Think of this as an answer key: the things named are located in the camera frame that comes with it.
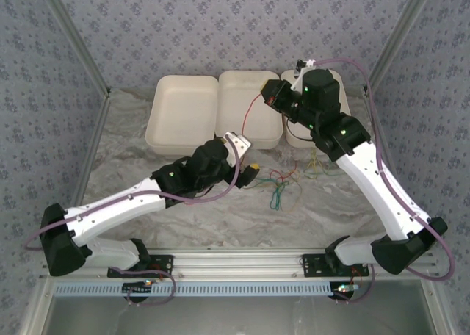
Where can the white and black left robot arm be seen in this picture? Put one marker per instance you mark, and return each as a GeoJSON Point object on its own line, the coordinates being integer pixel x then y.
{"type": "Point", "coordinates": [110, 206]}

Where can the grey metal panel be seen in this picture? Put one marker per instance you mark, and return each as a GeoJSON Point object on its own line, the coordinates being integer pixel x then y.
{"type": "Point", "coordinates": [238, 316]}

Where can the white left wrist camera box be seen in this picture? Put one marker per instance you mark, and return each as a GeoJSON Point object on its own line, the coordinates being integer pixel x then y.
{"type": "Point", "coordinates": [240, 144]}

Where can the aluminium frame post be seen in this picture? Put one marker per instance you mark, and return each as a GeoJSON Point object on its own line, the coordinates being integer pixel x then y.
{"type": "Point", "coordinates": [73, 37]}
{"type": "Point", "coordinates": [400, 37]}

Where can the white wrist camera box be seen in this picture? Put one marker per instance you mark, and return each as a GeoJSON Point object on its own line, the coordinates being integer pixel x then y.
{"type": "Point", "coordinates": [299, 79]}
{"type": "Point", "coordinates": [240, 144]}

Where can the small circuit board with LED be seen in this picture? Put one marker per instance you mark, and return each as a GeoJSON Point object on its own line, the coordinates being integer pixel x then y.
{"type": "Point", "coordinates": [137, 286]}
{"type": "Point", "coordinates": [345, 287]}

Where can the aluminium side rail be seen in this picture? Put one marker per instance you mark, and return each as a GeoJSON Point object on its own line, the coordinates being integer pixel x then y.
{"type": "Point", "coordinates": [96, 136]}

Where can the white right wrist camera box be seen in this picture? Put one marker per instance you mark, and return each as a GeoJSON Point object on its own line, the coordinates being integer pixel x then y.
{"type": "Point", "coordinates": [299, 79]}

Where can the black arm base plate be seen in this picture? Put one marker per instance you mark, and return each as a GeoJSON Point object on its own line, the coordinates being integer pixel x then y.
{"type": "Point", "coordinates": [165, 265]}
{"type": "Point", "coordinates": [310, 265]}

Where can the cream rectangular tray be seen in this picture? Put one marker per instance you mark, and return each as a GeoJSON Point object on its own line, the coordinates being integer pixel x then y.
{"type": "Point", "coordinates": [235, 103]}
{"type": "Point", "coordinates": [181, 111]}
{"type": "Point", "coordinates": [297, 138]}

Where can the aluminium mounting rail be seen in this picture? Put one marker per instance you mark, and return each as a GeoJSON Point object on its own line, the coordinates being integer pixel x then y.
{"type": "Point", "coordinates": [238, 263]}

